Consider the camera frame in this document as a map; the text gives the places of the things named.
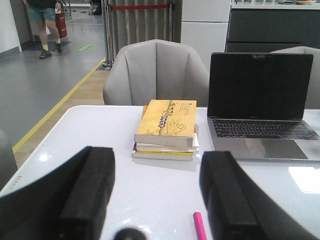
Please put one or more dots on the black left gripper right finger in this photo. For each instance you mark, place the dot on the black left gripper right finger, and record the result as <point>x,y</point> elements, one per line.
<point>237,208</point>

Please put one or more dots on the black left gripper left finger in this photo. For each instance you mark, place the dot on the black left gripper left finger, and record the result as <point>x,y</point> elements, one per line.
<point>69,203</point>

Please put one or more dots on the pink highlighter pen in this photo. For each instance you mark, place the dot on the pink highlighter pen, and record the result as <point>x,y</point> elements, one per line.
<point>199,226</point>

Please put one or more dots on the bottom book of stack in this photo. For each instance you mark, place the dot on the bottom book of stack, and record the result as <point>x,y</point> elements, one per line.
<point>164,155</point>

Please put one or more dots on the book of stack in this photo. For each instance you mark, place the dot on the book of stack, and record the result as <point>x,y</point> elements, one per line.
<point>164,155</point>
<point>145,147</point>

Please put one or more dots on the middle book of stack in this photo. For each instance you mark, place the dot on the middle book of stack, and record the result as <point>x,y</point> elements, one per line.
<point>145,147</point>

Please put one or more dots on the grey laptop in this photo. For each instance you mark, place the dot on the grey laptop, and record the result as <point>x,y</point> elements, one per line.
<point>256,104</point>

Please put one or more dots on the yellow top book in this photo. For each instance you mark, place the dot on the yellow top book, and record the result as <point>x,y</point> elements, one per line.
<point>168,123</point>

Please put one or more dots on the right grey chair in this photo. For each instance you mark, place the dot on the right grey chair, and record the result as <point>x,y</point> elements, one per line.
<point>313,92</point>

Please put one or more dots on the grey chair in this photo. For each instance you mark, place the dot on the grey chair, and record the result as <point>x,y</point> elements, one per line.
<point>313,92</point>
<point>156,69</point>

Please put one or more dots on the left grey chair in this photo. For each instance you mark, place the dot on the left grey chair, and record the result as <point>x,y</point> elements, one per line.
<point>156,69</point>

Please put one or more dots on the red bag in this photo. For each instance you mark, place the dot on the red bag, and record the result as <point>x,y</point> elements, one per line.
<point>60,23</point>

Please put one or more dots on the dark counter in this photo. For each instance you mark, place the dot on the dark counter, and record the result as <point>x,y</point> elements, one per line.
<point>267,25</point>

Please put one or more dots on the white cabinet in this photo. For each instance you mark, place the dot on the white cabinet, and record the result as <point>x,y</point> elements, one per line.
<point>204,26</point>

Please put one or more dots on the person in green shorts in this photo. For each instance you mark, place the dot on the person in green shorts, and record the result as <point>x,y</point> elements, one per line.
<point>43,13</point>

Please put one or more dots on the stanchion with red belt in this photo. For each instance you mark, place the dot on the stanchion with red belt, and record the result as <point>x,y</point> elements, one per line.
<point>132,21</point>

